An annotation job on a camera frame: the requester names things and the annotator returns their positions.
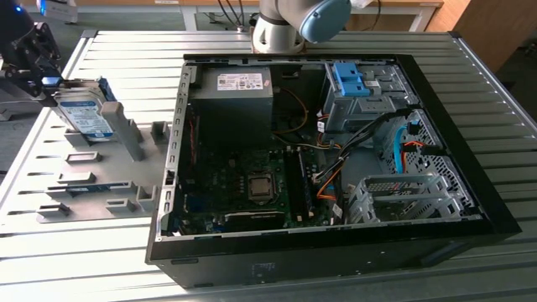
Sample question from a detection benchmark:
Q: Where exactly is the hard disk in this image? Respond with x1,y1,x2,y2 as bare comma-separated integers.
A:
41,75,122,143

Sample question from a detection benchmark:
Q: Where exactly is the metal disk bay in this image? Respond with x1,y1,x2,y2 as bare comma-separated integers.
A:
345,172,467,225

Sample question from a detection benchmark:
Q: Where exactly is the grey parts rack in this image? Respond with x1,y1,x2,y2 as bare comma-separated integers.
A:
34,100,173,225

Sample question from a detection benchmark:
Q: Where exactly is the wooden desk with white legs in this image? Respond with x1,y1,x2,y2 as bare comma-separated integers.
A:
74,0,444,32

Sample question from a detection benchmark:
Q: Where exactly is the RAM stick on rack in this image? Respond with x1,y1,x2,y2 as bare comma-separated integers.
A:
46,183,111,193

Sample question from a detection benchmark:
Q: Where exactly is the dark green motherboard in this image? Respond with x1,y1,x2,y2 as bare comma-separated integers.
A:
179,146,333,235

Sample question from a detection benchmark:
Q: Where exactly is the silver CPU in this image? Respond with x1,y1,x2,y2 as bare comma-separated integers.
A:
246,176,274,196

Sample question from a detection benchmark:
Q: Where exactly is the black graphics card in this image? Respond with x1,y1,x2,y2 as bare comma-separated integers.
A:
221,210,286,232

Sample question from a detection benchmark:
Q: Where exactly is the blue drive latch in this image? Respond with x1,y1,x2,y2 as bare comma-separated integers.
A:
333,62,373,97

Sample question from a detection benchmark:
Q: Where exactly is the installed RAM stick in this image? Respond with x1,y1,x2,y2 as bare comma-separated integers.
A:
295,147,315,218

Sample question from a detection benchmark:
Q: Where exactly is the grey metal drive cage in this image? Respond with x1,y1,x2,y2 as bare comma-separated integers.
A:
322,61,419,135

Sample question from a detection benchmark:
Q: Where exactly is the black PC case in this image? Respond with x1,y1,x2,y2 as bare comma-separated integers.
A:
143,53,523,289

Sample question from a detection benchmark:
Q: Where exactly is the wooden cabinet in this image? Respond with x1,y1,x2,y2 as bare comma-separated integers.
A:
427,0,537,74

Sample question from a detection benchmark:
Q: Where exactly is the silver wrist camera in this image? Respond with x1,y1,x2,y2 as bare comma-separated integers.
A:
34,0,79,23

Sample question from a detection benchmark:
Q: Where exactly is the yellow wire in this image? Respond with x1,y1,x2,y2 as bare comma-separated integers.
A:
270,87,309,135

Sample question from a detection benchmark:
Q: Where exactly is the orange thin wire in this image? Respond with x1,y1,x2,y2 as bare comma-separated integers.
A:
315,169,343,201

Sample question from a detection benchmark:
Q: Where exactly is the black cable bundle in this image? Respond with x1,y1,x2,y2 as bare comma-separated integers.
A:
311,108,414,184

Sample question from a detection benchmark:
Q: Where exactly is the blue wire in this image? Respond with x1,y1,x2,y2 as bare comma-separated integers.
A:
392,124,410,174

